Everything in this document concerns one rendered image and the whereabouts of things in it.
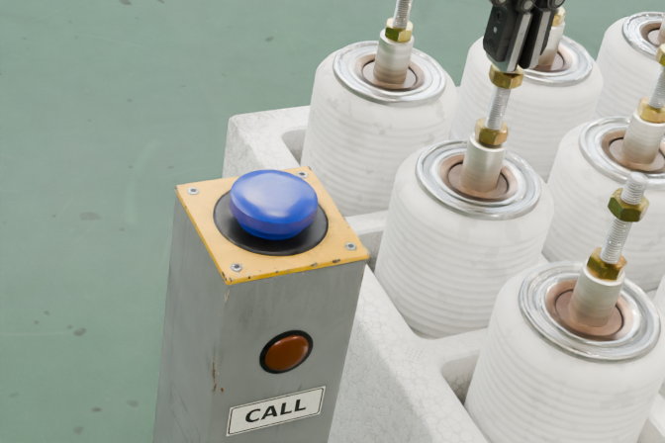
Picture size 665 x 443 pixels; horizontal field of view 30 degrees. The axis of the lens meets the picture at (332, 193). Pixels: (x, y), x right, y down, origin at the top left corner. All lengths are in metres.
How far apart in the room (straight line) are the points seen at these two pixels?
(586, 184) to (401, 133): 0.12
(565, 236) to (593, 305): 0.15
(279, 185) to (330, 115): 0.24
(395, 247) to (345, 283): 0.17
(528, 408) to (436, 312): 0.11
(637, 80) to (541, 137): 0.10
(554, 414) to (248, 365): 0.17
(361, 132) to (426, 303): 0.12
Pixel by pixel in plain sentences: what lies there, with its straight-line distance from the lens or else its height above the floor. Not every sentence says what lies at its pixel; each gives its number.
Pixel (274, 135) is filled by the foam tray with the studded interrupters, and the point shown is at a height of 0.18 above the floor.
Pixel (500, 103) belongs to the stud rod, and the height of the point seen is 0.31.
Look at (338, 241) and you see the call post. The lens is 0.57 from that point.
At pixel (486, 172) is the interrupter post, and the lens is 0.72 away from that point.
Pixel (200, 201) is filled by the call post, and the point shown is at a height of 0.31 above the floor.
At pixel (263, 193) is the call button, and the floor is 0.33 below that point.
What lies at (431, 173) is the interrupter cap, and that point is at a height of 0.25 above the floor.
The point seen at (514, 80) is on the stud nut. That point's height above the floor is 0.33.
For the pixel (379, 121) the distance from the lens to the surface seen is 0.78.
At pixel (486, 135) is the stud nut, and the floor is 0.29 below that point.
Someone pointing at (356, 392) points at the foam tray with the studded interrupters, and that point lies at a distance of 0.76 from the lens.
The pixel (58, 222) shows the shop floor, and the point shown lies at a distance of 1.06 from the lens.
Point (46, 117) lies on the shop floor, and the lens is 1.18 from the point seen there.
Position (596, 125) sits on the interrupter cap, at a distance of 0.82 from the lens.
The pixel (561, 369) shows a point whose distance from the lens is 0.64.
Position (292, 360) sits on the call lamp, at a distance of 0.59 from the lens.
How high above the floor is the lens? 0.67
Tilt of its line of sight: 36 degrees down
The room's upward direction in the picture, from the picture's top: 11 degrees clockwise
